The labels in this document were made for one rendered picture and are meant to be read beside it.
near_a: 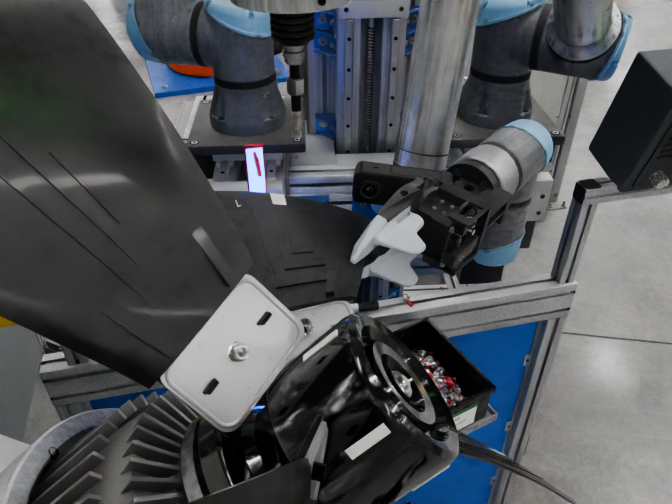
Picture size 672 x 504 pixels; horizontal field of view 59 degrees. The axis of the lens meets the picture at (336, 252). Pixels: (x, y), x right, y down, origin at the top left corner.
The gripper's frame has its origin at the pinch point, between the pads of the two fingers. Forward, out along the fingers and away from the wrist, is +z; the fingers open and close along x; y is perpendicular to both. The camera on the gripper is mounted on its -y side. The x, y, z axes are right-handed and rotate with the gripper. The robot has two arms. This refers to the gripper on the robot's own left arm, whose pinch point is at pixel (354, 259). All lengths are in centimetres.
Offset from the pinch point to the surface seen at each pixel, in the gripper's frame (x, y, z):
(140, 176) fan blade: -17.4, -3.3, 19.9
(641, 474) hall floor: 114, 46, -94
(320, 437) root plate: -9.5, 14.0, 22.0
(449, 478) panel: 89, 8, -40
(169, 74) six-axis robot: 148, -309, -203
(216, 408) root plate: -5.9, 6.4, 23.2
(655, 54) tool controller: -8, 8, -58
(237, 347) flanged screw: -8.8, 5.5, 20.4
